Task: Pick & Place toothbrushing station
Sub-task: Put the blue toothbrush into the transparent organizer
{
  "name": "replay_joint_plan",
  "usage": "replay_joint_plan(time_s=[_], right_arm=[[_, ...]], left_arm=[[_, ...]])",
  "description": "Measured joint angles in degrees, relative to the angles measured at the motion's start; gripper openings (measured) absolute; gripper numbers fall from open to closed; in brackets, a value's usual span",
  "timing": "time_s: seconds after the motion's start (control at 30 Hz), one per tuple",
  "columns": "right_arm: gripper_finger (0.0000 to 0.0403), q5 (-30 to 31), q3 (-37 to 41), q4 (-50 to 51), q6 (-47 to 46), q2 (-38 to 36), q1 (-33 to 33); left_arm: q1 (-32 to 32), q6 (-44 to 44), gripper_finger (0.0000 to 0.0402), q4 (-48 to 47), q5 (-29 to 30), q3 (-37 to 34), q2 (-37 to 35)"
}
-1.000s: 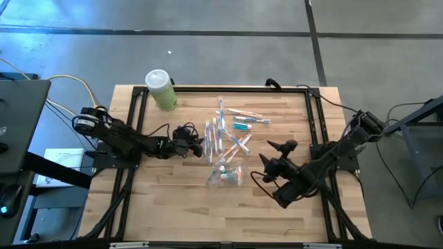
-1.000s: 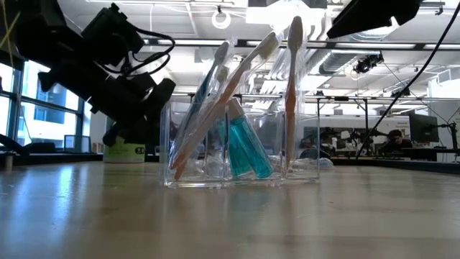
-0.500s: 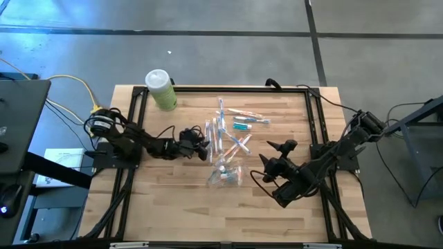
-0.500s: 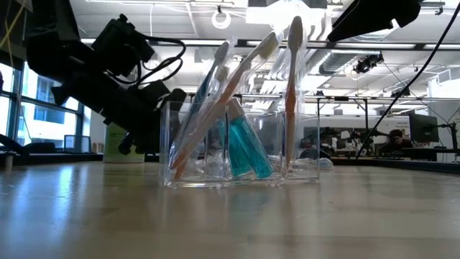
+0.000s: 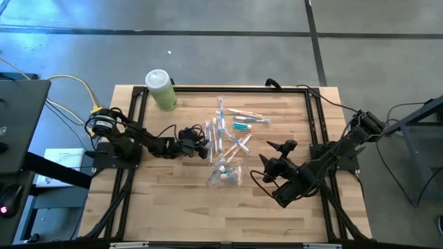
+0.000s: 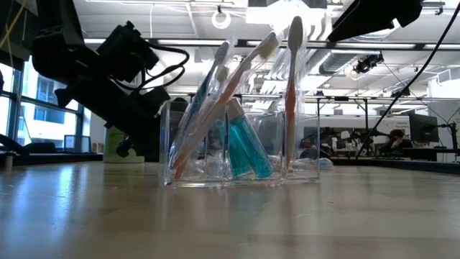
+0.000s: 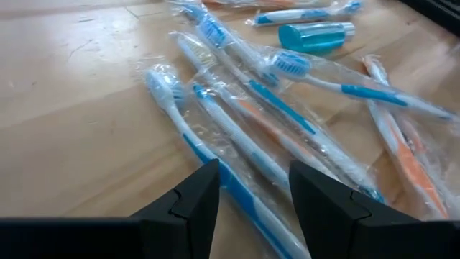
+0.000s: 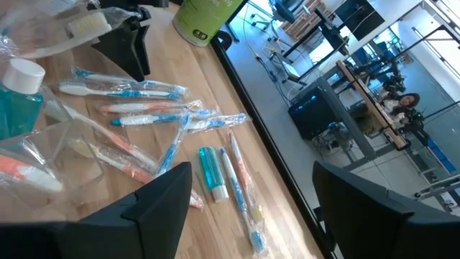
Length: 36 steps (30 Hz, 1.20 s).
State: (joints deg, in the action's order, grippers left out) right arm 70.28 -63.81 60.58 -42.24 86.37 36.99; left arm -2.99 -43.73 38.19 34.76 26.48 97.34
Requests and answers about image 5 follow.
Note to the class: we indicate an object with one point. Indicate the orange white toothbrush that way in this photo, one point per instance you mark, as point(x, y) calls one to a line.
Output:
point(230, 152)
point(244, 112)
point(239, 174)

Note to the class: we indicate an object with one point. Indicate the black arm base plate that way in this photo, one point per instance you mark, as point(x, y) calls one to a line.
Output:
point(349, 162)
point(104, 162)

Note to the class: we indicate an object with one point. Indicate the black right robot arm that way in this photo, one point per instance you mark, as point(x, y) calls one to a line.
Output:
point(328, 162)

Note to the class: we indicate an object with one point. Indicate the grey-blue metal table frame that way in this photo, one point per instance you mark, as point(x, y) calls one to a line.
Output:
point(415, 115)

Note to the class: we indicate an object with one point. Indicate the black table frame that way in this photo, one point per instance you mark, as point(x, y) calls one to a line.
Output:
point(225, 89)

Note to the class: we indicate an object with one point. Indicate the silver aluminium extrusion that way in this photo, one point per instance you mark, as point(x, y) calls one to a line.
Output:
point(128, 245)
point(322, 246)

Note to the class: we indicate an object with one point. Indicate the black beam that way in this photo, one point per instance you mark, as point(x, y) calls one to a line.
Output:
point(55, 169)

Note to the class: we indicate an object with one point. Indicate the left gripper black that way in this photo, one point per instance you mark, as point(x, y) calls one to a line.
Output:
point(188, 143)

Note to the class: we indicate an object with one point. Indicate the clear acrylic organizer box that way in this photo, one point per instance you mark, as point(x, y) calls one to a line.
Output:
point(244, 173)

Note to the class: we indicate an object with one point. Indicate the black computer mouse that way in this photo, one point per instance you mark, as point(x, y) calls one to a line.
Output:
point(10, 200)

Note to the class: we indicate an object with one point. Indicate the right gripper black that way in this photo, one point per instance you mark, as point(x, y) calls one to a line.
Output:
point(280, 167)

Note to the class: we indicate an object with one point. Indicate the white paper booklet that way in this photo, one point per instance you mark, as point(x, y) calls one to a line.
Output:
point(65, 159)

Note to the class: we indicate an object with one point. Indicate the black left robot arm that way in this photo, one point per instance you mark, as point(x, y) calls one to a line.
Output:
point(138, 138)

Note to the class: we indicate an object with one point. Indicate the green disinfecting wipes canister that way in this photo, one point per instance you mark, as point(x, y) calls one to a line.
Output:
point(162, 93)

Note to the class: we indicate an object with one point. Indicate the dark grey side table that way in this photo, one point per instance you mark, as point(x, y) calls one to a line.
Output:
point(20, 121)

